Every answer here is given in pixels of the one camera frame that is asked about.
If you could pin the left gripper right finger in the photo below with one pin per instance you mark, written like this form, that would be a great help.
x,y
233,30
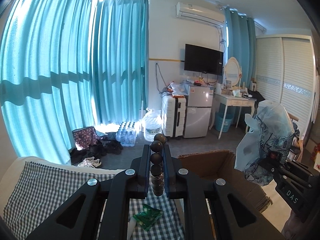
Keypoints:
x,y
213,209

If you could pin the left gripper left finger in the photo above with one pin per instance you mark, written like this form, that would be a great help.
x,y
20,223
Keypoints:
x,y
99,209

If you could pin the green medicine sachet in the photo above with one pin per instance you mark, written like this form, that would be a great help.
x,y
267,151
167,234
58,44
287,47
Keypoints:
x,y
148,217

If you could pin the navy white wipes pack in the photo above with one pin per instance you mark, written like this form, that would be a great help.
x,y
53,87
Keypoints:
x,y
270,131

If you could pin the person's right hand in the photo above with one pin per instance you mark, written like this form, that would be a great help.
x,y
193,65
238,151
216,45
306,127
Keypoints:
x,y
294,228

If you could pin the white plastic tube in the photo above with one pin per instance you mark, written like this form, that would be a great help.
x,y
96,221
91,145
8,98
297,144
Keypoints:
x,y
131,227

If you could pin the wooden chair with clothes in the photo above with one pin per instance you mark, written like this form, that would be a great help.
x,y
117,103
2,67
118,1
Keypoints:
x,y
296,148

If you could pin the cardboard box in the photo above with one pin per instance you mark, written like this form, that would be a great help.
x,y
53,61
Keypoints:
x,y
212,165

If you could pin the white sneakers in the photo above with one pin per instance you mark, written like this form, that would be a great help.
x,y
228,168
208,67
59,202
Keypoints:
x,y
90,162

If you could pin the black shoes pile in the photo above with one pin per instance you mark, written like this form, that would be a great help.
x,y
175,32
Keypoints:
x,y
98,150

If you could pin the purple dotted bag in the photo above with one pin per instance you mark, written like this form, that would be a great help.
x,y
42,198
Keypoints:
x,y
84,137

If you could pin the bottled water pack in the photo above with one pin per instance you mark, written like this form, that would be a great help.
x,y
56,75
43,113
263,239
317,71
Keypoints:
x,y
126,134

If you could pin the blue laundry basket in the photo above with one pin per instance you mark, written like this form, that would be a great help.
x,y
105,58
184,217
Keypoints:
x,y
220,122

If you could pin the silver mini fridge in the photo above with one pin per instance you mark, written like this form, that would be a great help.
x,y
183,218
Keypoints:
x,y
198,110

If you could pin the large water jug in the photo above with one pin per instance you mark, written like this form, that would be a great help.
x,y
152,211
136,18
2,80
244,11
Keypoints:
x,y
151,123

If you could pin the white suitcase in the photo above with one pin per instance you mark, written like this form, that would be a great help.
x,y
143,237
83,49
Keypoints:
x,y
173,116

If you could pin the white louvered wardrobe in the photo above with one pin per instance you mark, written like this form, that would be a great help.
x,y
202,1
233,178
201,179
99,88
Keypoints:
x,y
286,73

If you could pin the oval vanity mirror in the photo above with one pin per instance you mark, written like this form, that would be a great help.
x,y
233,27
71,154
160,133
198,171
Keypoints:
x,y
232,73

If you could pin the teal window curtain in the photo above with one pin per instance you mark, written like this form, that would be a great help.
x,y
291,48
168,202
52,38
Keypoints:
x,y
70,64

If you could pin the teal corner curtain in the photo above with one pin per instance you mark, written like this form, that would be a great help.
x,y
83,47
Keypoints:
x,y
241,42

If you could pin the white air conditioner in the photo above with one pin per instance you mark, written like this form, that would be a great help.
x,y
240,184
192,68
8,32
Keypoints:
x,y
203,15

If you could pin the black wall television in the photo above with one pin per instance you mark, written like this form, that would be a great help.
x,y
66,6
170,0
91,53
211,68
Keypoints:
x,y
203,60

